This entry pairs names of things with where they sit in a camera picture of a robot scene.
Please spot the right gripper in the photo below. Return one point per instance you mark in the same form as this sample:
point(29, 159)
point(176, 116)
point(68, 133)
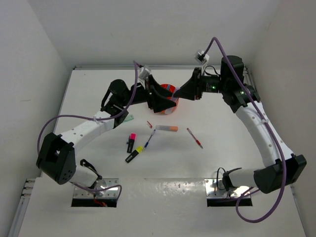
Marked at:
point(193, 89)

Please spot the pink highlighter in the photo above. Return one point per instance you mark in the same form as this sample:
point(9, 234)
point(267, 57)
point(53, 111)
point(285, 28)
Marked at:
point(131, 141)

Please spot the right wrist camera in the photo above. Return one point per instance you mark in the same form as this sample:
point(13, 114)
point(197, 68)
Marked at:
point(202, 58)

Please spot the red pen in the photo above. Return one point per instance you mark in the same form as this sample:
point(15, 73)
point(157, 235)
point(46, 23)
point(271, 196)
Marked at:
point(195, 139)

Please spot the metal mounting plate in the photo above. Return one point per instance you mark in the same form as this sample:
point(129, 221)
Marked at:
point(215, 189)
point(111, 192)

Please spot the orange round container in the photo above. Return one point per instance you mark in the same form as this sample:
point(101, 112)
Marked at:
point(172, 89)

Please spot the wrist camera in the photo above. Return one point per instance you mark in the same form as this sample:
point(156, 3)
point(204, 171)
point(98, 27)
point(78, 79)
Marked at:
point(143, 73)
point(202, 58)

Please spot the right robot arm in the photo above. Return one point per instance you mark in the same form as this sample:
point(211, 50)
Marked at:
point(281, 166)

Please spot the purple highlighter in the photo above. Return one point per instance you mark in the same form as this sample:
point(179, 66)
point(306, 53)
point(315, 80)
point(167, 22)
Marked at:
point(174, 99)

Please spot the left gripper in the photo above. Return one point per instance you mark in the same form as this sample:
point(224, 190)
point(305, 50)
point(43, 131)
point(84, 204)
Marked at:
point(155, 100)

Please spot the yellow highlighter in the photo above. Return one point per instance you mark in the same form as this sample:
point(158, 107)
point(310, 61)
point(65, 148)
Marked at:
point(135, 153)

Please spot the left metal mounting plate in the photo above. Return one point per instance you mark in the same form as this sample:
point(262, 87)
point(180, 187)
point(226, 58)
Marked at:
point(111, 192)

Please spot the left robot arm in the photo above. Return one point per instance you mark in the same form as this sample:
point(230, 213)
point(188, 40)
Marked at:
point(57, 155)

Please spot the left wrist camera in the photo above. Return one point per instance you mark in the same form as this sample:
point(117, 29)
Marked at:
point(143, 73)

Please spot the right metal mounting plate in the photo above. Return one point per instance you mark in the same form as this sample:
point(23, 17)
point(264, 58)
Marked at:
point(215, 189)

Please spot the orange highlighter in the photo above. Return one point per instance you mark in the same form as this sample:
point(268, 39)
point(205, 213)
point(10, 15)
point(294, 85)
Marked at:
point(166, 128)

